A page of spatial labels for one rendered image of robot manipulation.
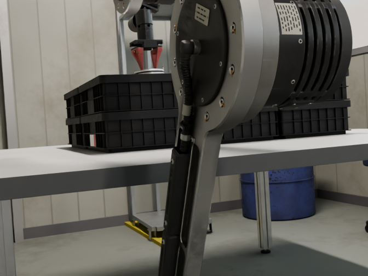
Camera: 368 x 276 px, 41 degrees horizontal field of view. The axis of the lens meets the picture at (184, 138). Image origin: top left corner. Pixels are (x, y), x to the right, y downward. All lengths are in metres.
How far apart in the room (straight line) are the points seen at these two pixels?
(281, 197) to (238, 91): 3.17
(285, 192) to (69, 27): 2.03
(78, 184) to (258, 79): 0.45
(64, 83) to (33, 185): 2.94
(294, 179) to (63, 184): 2.96
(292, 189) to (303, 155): 2.63
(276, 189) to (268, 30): 3.16
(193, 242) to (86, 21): 3.27
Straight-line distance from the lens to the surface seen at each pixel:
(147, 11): 1.74
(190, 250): 0.81
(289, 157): 1.13
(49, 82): 3.83
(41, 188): 0.94
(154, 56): 1.76
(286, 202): 3.78
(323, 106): 1.79
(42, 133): 3.81
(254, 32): 0.61
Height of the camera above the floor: 0.78
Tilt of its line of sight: 2 degrees down
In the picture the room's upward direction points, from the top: 4 degrees counter-clockwise
